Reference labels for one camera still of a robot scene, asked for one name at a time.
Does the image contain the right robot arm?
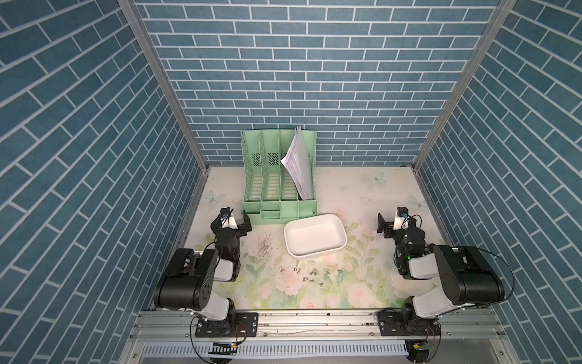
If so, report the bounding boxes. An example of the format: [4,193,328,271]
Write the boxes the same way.
[377,206,507,338]

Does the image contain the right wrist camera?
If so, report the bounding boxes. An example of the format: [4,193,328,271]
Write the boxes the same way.
[393,206,409,231]

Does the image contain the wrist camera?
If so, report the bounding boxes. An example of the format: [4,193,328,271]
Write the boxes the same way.
[219,207,238,230]
[393,206,409,231]

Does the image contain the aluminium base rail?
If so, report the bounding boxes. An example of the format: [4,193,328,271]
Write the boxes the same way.
[130,308,506,342]

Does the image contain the white plastic storage box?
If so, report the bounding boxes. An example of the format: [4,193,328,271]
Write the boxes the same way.
[283,214,348,260]

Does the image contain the green plastic file organizer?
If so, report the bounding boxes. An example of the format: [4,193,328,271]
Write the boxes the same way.
[242,130,318,224]

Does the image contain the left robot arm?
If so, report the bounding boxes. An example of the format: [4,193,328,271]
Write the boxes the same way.
[154,207,258,344]

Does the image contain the white paper stack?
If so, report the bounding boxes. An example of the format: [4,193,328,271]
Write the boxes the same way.
[281,127,314,200]

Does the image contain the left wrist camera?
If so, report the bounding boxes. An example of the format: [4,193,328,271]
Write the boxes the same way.
[219,207,238,230]

